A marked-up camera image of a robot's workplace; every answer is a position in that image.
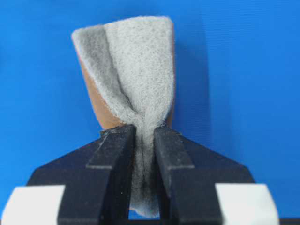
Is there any blue table cloth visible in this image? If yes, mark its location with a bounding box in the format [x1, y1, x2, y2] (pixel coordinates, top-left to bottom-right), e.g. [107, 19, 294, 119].
[0, 0, 300, 218]

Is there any grey and orange sponge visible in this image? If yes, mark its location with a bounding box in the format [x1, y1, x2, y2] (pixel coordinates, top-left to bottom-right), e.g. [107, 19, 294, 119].
[72, 16, 175, 218]

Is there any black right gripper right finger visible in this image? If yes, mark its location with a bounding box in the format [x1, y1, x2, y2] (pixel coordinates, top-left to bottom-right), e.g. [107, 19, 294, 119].
[153, 125, 282, 225]

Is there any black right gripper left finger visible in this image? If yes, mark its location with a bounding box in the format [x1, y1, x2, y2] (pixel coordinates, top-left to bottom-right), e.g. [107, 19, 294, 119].
[0, 124, 136, 225]

